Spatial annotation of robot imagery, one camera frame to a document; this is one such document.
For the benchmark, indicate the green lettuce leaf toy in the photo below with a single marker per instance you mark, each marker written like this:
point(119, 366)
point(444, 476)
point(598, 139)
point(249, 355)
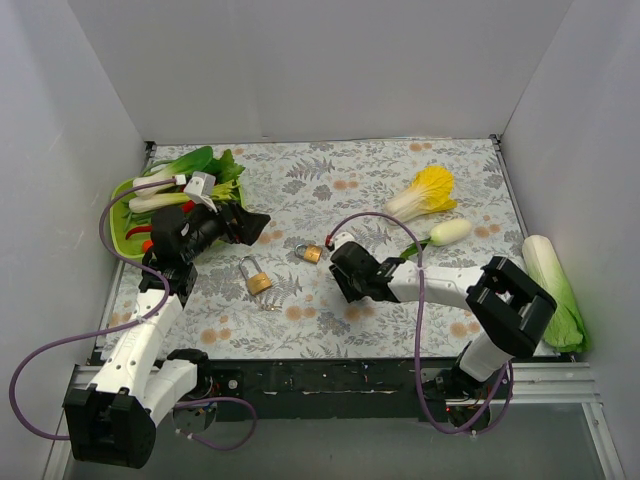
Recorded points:
point(226, 172)

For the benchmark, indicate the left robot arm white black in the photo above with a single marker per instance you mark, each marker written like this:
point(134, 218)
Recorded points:
point(113, 420)

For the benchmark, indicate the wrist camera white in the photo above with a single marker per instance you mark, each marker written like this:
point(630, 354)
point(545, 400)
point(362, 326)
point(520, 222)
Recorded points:
point(199, 189)
point(333, 242)

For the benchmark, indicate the small brass padlock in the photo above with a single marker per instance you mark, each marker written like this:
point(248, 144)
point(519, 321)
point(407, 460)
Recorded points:
point(309, 253)

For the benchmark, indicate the celery stalk toy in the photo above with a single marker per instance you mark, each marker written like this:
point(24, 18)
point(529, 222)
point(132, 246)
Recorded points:
point(165, 199)

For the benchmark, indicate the white radish toy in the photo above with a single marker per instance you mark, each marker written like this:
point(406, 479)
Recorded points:
point(446, 233)

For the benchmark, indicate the yellow napa cabbage toy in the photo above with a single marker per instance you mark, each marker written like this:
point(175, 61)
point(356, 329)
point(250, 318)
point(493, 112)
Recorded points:
point(429, 192)

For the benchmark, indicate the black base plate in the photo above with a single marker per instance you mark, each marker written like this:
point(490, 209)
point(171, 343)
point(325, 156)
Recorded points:
point(314, 389)

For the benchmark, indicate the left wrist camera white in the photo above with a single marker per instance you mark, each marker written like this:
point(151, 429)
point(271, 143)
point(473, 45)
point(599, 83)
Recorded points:
point(199, 189)

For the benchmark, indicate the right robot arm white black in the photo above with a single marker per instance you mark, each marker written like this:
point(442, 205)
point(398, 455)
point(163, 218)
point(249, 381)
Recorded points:
point(512, 309)

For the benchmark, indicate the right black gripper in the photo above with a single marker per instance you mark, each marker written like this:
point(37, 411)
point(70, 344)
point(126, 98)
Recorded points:
point(343, 279)

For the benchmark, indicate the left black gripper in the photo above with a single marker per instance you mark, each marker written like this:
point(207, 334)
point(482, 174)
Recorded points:
point(230, 225)

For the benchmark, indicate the bok choy toy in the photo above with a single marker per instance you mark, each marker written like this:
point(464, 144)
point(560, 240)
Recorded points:
point(185, 165)

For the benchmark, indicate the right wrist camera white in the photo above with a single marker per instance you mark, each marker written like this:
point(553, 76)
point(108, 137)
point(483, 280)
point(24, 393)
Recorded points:
point(333, 242)

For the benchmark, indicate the green plastic tray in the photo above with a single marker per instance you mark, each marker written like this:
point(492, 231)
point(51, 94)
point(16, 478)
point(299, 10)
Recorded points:
point(122, 220)

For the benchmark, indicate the floral tablecloth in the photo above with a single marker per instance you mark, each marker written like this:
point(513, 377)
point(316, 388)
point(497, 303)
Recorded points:
point(220, 310)

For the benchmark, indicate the large brass padlock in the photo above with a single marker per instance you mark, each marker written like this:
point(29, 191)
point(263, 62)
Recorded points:
point(257, 281)

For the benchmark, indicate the brass keys on cloth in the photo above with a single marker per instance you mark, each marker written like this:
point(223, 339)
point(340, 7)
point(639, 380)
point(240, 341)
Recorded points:
point(268, 307)

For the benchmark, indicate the red chili pepper toy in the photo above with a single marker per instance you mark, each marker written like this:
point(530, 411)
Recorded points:
point(186, 208)

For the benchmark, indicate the large green white cabbage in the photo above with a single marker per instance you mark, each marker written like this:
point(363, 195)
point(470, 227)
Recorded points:
point(566, 331)

